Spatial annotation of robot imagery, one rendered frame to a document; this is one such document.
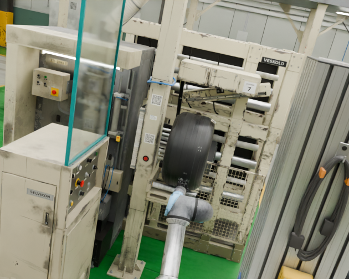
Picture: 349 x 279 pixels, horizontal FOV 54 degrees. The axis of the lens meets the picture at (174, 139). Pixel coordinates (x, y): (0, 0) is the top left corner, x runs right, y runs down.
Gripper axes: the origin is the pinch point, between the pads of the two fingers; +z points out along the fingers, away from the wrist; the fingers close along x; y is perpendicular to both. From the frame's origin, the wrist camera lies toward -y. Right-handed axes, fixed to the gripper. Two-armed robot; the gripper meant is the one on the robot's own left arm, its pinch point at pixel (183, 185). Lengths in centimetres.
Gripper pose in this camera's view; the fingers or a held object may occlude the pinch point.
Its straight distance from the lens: 240.4
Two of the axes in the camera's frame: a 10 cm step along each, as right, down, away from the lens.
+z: 1.4, -1.7, 9.7
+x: -9.7, -2.4, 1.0
